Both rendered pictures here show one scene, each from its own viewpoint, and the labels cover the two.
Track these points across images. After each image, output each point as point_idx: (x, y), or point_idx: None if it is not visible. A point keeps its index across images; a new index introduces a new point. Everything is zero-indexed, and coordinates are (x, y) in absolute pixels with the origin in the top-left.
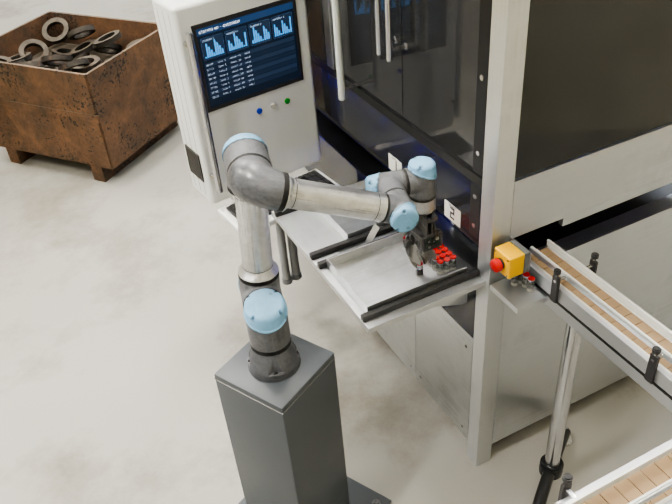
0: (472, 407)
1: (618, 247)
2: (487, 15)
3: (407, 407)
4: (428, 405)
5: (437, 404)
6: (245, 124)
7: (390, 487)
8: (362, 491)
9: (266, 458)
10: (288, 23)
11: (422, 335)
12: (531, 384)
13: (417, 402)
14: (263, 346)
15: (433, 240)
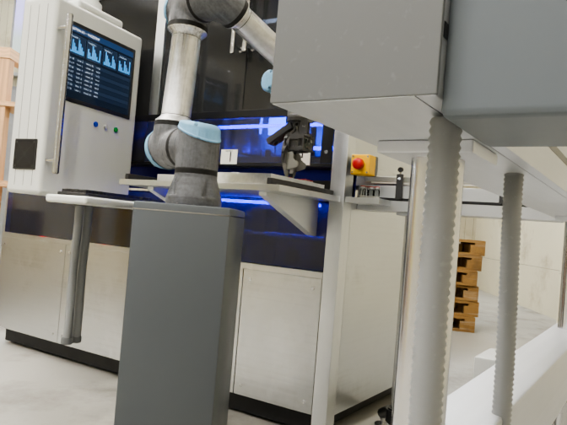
0: (320, 361)
1: (396, 225)
2: None
3: (229, 422)
4: (248, 420)
5: (256, 419)
6: (83, 129)
7: None
8: None
9: (181, 317)
10: (128, 67)
11: (249, 324)
12: (358, 346)
13: (236, 420)
14: (201, 159)
15: (309, 141)
